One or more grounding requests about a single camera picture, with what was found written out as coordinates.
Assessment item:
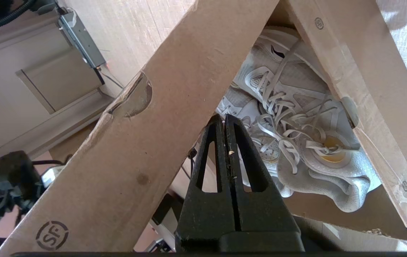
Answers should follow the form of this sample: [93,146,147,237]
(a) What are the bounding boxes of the white lace-up sneaker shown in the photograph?
[218,87,296,198]
[232,27,382,215]

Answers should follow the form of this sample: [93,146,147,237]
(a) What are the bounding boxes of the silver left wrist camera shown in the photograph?
[41,165,66,188]

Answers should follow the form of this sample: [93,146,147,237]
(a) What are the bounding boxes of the brown cardboard shoe box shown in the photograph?
[0,0,407,257]

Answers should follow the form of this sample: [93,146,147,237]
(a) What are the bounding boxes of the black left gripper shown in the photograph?
[0,151,43,207]

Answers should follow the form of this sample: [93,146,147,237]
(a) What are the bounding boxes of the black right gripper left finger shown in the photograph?
[175,114,242,252]

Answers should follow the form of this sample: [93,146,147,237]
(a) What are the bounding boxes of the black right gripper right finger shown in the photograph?
[225,114,304,251]

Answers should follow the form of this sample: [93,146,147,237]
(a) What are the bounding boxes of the grey power supply unit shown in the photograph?
[58,10,107,69]

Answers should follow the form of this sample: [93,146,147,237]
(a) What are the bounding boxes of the thin black orange-tipped wire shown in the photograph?
[98,67,124,90]

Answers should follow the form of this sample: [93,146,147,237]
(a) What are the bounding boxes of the black taped power cord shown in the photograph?
[0,0,38,38]

